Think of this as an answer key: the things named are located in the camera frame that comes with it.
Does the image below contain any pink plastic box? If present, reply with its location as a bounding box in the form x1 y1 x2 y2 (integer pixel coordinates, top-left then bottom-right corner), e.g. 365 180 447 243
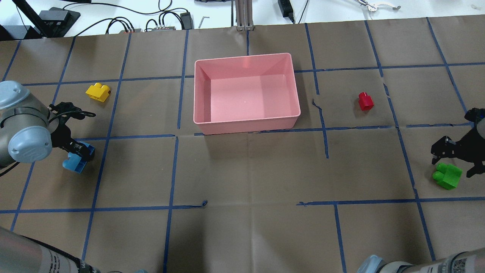
192 52 301 135

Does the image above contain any yellow toy block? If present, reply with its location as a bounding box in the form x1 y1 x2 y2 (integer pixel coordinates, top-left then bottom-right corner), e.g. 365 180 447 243
85 83 111 103

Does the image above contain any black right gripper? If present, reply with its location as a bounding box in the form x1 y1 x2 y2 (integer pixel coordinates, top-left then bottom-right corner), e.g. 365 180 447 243
431 108 485 178

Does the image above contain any red toy block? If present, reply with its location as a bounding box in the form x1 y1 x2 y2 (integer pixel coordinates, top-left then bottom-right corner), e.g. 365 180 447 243
358 92 374 111

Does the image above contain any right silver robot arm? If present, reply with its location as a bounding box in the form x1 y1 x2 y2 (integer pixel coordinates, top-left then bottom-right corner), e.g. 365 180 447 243
357 108 485 273

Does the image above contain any black power adapter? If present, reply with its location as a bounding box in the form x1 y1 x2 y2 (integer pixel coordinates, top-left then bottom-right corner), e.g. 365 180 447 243
277 0 294 21

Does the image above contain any brown paper table cover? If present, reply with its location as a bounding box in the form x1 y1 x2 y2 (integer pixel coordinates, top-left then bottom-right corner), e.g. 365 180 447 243
1 15 484 273

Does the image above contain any blue toy block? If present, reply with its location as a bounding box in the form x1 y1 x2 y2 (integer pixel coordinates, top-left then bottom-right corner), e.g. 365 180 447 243
63 141 95 173

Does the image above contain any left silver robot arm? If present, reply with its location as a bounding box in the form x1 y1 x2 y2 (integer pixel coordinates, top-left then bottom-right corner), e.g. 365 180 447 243
0 81 95 173

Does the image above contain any green toy block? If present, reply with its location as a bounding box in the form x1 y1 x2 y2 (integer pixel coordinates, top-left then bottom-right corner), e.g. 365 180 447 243
432 163 463 190

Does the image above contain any aluminium frame post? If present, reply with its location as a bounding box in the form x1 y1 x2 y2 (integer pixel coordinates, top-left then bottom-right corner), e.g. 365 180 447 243
235 0 255 31

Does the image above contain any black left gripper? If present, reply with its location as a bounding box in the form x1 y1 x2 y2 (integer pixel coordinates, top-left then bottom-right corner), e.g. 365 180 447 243
48 102 96 162

